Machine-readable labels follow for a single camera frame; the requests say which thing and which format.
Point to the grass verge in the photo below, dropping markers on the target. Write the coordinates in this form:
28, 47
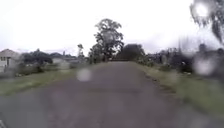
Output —
33, 80
196, 90

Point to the pale house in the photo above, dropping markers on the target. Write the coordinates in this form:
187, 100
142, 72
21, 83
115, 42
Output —
7, 58

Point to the small thin tree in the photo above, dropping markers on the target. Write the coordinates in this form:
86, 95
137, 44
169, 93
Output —
80, 51

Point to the overhanging tree branches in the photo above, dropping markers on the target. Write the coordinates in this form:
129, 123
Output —
215, 16

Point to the dark dome-shaped tree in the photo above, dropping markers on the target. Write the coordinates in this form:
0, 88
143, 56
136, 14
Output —
129, 52

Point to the low building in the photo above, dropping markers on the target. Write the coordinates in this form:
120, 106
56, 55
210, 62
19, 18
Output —
61, 58

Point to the grey asphalt road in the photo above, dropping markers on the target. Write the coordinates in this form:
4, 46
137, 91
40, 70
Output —
113, 96

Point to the dark bushes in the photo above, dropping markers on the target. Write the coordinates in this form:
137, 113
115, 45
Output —
36, 57

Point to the dark hedge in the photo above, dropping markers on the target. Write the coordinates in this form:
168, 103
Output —
186, 61

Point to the tall leafy tree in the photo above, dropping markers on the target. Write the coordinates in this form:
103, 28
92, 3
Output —
107, 36

